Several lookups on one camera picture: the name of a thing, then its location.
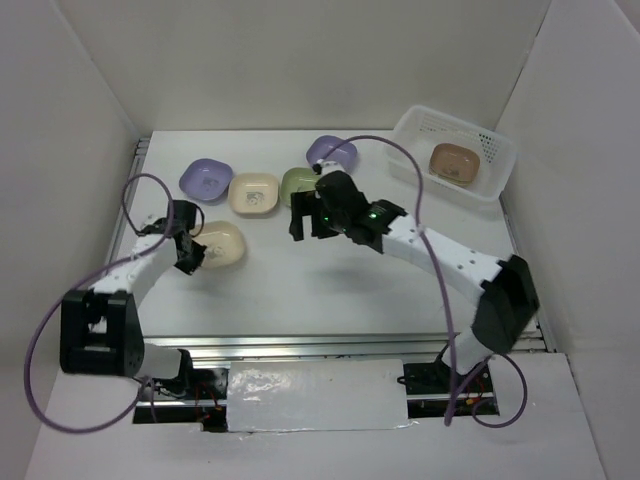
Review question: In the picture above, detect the white plastic bin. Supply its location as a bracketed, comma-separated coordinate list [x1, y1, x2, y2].
[383, 105, 517, 211]

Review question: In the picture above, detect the cream panda plate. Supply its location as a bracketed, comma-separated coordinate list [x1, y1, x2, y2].
[195, 220, 246, 270]
[228, 173, 279, 215]

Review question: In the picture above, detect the aluminium table edge rail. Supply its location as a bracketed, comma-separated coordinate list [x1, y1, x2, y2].
[139, 329, 546, 359]

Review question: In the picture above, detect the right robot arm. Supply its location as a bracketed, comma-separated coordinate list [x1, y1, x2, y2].
[289, 171, 539, 395]

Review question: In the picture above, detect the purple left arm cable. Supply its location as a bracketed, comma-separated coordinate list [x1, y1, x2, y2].
[22, 173, 204, 432]

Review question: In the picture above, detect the white foil cover sheet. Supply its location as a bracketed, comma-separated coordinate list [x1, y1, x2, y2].
[226, 359, 411, 433]

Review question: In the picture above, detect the brown panda plate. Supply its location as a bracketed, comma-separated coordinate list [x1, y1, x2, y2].
[429, 143, 480, 187]

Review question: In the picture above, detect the green panda plate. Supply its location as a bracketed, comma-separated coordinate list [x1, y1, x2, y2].
[280, 167, 319, 208]

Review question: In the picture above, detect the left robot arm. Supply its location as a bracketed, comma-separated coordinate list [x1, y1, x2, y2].
[59, 200, 206, 399]

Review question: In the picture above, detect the purple panda plate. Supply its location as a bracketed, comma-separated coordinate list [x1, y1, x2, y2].
[306, 135, 359, 173]
[178, 158, 234, 204]

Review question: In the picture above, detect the cream panda plate front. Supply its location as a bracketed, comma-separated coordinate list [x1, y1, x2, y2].
[195, 220, 246, 270]

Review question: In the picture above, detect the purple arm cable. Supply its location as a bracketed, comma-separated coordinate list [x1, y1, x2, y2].
[312, 134, 529, 429]
[22, 173, 204, 432]

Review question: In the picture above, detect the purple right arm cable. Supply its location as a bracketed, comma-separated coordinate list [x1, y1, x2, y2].
[312, 134, 529, 429]

